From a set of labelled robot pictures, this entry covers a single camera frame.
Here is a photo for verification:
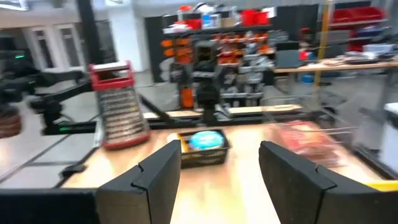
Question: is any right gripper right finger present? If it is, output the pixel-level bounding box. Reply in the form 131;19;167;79
258;140;374;224

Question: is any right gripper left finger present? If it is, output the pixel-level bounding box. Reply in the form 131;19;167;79
95;139;182;224

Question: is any red snack packet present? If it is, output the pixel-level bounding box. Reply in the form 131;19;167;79
276;121;345;167

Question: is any blue frosted donut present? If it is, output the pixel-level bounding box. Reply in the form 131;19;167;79
188;130;226;151

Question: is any black plastic basket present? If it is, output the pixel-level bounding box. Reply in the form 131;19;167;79
177;128;232;169

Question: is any clear plastic container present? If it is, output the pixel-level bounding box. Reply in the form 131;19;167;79
270;119;360;169

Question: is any red box grater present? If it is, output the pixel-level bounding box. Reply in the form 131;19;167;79
88;60;151;151

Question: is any white trash can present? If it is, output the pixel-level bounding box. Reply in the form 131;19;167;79
379;101;398;175

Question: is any wooden workbench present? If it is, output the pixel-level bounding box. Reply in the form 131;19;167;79
273;54;398;103

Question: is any yellow vertical pole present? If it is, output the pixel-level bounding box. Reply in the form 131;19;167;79
313;0;330;91

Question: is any storage shelf with colourful bins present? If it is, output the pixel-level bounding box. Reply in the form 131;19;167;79
160;2;279;110

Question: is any red storage bins rack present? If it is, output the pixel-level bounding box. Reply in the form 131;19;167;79
331;6;389;52

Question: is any black vertical post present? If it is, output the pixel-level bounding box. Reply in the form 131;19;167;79
76;0;103;65

